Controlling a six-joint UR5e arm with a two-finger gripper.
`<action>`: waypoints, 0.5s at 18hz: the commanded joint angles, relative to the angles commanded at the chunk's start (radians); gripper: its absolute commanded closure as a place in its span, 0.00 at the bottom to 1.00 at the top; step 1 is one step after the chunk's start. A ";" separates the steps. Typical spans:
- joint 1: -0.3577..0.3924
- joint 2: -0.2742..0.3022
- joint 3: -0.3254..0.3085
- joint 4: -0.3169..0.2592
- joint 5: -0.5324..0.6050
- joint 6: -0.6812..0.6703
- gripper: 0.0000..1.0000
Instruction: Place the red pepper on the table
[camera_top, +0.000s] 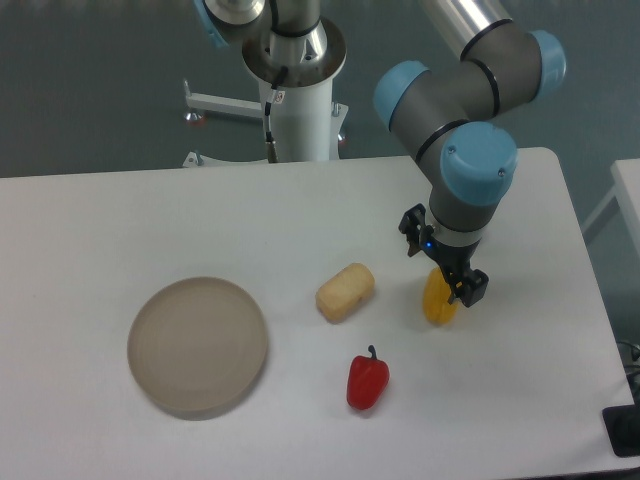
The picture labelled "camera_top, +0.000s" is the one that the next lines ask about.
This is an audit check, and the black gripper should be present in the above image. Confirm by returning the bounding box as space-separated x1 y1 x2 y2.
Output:
398 203 488 308

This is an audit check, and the red pepper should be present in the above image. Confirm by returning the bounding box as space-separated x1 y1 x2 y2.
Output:
346 345 390 411

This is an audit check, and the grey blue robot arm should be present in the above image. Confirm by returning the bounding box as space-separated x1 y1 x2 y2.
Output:
194 1 567 306

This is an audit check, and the yellow pepper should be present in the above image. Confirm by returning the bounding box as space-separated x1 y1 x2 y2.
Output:
422 267 458 325

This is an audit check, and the bread loaf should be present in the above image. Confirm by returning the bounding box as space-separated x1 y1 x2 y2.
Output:
315 263 375 323

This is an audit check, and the white side table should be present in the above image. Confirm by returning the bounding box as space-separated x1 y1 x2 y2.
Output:
580 158 639 251

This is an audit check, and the black device at edge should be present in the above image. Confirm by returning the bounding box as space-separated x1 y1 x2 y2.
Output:
602 404 639 458

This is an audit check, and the beige round plate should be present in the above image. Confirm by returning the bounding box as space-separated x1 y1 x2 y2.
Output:
127 277 269 420

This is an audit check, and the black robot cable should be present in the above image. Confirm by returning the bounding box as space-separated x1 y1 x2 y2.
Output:
262 64 289 164

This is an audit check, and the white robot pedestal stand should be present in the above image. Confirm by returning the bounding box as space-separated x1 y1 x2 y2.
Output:
183 17 349 163

